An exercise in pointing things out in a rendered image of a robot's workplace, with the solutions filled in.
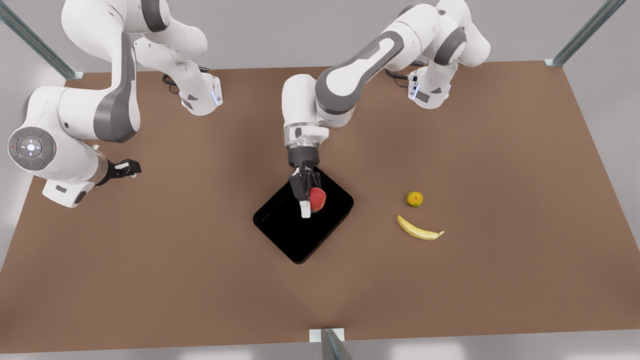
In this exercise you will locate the yellow banana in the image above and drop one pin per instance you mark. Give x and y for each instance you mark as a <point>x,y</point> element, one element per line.
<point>417,231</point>

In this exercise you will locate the silver frame post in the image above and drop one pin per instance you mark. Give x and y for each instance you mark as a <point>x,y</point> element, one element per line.
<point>332,345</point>
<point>37,42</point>
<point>582,35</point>

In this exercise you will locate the green-orange tangerine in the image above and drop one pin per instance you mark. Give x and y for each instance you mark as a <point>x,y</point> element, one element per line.
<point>414,199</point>

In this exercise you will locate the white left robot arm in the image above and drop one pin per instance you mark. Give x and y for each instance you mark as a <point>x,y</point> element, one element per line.
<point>350,80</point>

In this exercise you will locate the red apple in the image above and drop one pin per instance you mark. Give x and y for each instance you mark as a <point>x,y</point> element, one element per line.
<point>318,199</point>

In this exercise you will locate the black storage box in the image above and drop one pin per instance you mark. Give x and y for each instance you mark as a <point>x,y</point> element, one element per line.
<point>295,232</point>

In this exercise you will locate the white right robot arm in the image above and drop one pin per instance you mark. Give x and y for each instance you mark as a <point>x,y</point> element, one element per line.
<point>75,107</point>

